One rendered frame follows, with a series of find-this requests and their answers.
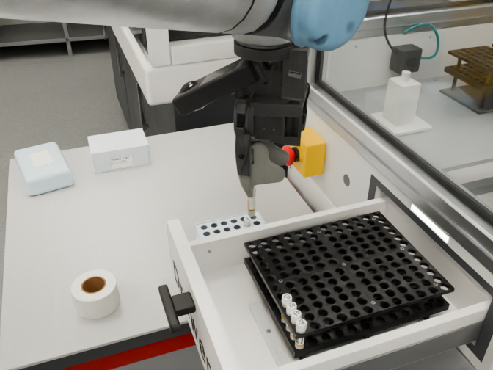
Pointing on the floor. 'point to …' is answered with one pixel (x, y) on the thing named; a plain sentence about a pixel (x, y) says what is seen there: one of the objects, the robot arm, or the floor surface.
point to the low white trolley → (117, 252)
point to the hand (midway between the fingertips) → (246, 185)
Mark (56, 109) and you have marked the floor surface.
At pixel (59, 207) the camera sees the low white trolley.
